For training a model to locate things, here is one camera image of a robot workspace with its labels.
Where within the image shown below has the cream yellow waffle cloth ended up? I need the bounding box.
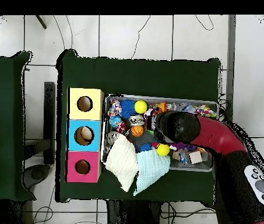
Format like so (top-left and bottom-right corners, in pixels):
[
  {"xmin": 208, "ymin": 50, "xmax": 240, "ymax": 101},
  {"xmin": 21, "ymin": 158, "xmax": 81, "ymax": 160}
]
[{"xmin": 104, "ymin": 134, "xmax": 139, "ymax": 192}]

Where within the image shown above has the mint green waffle cloth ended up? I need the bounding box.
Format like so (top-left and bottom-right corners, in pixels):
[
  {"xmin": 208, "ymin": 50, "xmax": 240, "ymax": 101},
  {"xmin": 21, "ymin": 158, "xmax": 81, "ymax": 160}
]
[{"xmin": 133, "ymin": 149, "xmax": 171, "ymax": 197}]

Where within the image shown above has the clear mesh bin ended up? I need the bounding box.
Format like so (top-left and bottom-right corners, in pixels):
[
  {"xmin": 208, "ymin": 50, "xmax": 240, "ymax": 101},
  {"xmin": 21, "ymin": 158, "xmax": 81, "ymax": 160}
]
[{"xmin": 101, "ymin": 95, "xmax": 219, "ymax": 173}]

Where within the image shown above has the wooden box with three holes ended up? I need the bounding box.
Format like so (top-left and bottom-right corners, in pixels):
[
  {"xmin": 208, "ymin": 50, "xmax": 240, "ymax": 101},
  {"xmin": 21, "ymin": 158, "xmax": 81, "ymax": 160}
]
[{"xmin": 65, "ymin": 87, "xmax": 105, "ymax": 184}]

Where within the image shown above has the small orange basketball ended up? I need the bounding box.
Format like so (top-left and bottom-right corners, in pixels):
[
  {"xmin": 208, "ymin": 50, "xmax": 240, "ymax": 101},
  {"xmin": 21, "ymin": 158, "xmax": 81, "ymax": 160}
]
[{"xmin": 131, "ymin": 125, "xmax": 145, "ymax": 138}]

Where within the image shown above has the blue spiky rubber ball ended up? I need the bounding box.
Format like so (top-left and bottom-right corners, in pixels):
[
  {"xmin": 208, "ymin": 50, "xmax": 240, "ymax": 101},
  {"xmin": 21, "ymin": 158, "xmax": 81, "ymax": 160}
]
[
  {"xmin": 139, "ymin": 142, "xmax": 152, "ymax": 153},
  {"xmin": 120, "ymin": 99, "xmax": 137, "ymax": 119}
]

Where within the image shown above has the yellow smiley ball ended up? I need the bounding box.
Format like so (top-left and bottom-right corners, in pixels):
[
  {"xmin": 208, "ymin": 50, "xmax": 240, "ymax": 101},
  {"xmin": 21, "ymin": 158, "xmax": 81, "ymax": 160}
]
[{"xmin": 157, "ymin": 143, "xmax": 171, "ymax": 157}]

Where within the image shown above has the dark green tablecloth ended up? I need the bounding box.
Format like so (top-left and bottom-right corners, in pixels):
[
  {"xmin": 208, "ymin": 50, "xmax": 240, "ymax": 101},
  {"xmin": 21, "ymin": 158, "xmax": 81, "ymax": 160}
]
[{"xmin": 55, "ymin": 48, "xmax": 222, "ymax": 204}]

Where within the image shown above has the green covered side table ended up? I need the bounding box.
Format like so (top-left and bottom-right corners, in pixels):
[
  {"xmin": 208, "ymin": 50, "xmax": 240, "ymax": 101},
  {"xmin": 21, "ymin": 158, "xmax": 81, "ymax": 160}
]
[{"xmin": 0, "ymin": 50, "xmax": 33, "ymax": 202}]

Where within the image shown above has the colourful rope knot toy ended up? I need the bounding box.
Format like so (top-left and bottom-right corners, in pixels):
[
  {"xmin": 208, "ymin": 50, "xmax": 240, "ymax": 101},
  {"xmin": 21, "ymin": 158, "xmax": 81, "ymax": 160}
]
[{"xmin": 108, "ymin": 99, "xmax": 122, "ymax": 117}]

